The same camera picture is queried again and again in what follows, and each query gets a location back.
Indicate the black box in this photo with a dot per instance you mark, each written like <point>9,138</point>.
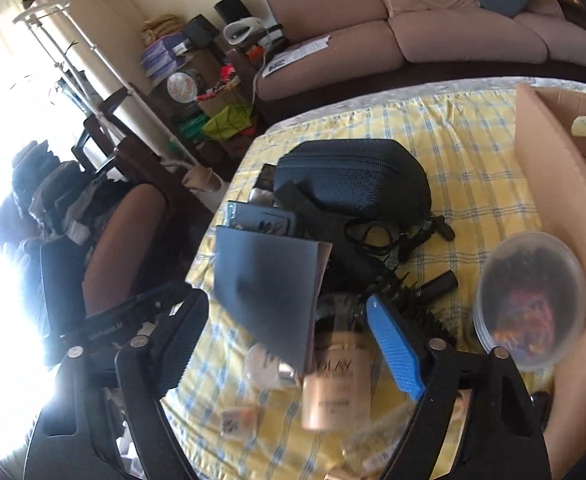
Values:
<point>233,7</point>

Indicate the black hairbrush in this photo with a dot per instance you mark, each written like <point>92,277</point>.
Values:
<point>418,305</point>

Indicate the pink beige sofa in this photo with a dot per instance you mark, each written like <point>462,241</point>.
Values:
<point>353,50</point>

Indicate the brown cardboard box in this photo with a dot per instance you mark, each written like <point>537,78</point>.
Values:
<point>548,180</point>

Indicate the black rectangular case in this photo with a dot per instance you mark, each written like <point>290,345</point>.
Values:
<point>253,215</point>

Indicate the small black tube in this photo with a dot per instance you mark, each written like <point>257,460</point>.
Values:
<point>438,282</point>

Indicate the beige lotion pump bottle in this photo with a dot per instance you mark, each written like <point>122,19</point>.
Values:
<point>335,385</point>

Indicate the round clear plastic container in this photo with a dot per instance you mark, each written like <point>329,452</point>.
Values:
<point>533,300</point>

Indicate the black zip pouch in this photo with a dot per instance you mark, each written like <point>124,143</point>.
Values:
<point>353,180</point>

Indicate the dark wooden chair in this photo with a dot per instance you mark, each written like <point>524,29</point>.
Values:
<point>138,160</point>

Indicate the pile of clothes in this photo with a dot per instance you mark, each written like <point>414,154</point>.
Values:
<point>68,190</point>

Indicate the small beige cube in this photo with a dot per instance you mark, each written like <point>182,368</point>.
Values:
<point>238,422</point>

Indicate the green bag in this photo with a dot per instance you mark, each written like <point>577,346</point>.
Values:
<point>228,122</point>

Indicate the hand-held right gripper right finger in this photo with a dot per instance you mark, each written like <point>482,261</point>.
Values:
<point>395,350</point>

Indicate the clear plastic packet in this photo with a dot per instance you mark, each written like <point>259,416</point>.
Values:
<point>368,442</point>

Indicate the white handheld appliance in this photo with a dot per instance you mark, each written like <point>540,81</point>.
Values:
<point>240,32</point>

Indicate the round beige compact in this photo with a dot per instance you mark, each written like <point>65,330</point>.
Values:
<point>263,365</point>

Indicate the white pole stand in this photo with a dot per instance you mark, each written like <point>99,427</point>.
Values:
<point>198,179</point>

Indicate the dark grey booklet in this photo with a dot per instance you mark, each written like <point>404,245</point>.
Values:
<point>263,285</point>

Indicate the round printed tin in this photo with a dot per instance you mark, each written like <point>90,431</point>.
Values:
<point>182,87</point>

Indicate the white papers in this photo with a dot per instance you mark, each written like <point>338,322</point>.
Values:
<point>293,55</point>

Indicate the purple boxes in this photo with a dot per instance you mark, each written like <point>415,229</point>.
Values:
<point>163,57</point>

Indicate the brown padded chair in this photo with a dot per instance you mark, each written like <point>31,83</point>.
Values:
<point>123,240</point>

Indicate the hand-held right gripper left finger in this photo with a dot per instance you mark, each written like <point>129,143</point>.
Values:
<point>183,345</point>

